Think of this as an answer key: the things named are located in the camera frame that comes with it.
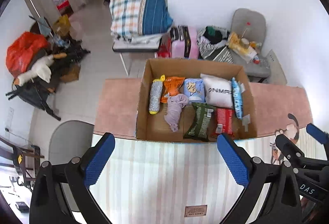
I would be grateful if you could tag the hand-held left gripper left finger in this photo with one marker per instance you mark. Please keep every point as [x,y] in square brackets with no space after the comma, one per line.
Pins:
[100,159]

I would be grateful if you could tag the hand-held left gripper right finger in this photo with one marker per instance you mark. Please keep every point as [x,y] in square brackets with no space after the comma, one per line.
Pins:
[232,159]

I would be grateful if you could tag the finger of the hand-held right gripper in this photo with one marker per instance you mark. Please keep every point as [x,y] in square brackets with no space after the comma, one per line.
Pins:
[287,147]
[317,133]

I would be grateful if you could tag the red snack packet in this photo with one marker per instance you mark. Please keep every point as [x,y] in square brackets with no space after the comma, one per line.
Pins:
[224,118]

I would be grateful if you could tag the green snack packet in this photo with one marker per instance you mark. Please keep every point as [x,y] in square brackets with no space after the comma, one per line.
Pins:
[200,121]

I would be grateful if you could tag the slim blue packet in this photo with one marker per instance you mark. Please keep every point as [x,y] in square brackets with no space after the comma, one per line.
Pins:
[237,98]

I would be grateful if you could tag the white pillow pack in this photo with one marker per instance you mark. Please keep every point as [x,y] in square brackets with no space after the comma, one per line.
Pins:
[218,93]

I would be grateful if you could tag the purple-grey cloth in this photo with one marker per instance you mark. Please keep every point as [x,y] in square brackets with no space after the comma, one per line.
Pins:
[174,111]

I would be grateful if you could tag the blue cartoon tissue pack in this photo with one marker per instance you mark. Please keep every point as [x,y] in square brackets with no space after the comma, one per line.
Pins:
[194,89]

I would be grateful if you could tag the silver roll with yellow ends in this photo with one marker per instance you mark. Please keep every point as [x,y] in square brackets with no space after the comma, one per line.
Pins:
[155,95]

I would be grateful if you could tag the orange snack packet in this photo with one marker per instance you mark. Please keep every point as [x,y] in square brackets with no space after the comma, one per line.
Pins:
[172,85]

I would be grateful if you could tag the cardboard box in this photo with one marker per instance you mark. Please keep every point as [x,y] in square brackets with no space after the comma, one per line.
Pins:
[192,67]

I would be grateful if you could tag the cat-shaped mat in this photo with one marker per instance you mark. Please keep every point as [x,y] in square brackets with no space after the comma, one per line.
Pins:
[293,127]

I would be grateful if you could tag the empty grey chair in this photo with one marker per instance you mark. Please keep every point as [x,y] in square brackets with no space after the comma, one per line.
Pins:
[69,136]

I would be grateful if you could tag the pink table mat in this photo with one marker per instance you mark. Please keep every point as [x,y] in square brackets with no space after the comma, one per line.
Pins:
[118,106]

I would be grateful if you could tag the small brown plaque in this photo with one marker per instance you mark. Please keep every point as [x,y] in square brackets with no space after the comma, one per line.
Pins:
[196,211]

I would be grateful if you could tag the dark wooden chair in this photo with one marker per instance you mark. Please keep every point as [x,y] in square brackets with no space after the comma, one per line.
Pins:
[25,154]

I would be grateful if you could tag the white perforated panel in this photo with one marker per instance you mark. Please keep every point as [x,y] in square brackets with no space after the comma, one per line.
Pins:
[276,67]

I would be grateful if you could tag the small black device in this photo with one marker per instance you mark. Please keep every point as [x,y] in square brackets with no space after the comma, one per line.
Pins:
[21,206]

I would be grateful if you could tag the black stroller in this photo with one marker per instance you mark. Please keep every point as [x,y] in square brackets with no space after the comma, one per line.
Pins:
[33,95]

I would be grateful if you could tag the white goose plush toy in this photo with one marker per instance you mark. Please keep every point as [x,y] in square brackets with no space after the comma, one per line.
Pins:
[42,67]

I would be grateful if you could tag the clear plastic bottle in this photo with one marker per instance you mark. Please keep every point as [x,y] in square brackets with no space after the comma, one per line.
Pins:
[245,44]

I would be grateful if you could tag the black and white patterned bag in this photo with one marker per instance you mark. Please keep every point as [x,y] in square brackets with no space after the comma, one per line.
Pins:
[213,47]

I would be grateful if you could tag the yellow plastic bag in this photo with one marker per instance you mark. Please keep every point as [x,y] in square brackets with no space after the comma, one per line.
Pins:
[234,40]

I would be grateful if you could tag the pink suitcase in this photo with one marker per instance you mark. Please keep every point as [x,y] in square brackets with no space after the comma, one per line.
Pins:
[180,49]

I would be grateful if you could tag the orange plastic bag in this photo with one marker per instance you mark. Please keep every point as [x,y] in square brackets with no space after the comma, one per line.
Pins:
[23,52]

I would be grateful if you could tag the grey chair with clutter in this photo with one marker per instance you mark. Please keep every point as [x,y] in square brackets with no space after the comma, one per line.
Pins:
[246,18]

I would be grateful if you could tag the yellow paper bag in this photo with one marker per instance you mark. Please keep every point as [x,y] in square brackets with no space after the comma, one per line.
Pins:
[61,24]

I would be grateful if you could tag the folded plaid quilt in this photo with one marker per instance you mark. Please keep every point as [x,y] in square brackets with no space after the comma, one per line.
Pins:
[128,5]

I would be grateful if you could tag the white metal frame bench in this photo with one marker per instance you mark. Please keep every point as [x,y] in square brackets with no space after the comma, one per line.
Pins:
[133,47]

